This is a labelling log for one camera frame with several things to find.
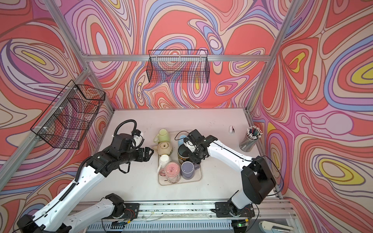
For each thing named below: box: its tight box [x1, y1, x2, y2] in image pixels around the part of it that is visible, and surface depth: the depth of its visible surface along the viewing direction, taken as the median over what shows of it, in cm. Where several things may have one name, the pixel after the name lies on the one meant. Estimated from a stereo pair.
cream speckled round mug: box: [152, 141, 173, 156], surface depth 90 cm
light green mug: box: [153, 128, 170, 144], surface depth 95 cm
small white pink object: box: [228, 125, 236, 135], surface depth 107 cm
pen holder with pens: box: [239, 125, 264, 153], surface depth 88 cm
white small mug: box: [156, 154, 172, 174], surface depth 84 cm
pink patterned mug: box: [158, 161, 182, 184], surface depth 78 cm
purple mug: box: [180, 160, 200, 180], surface depth 82 cm
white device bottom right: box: [258, 220, 295, 233], surface depth 68 cm
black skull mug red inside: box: [177, 143, 193, 164], surface depth 84 cm
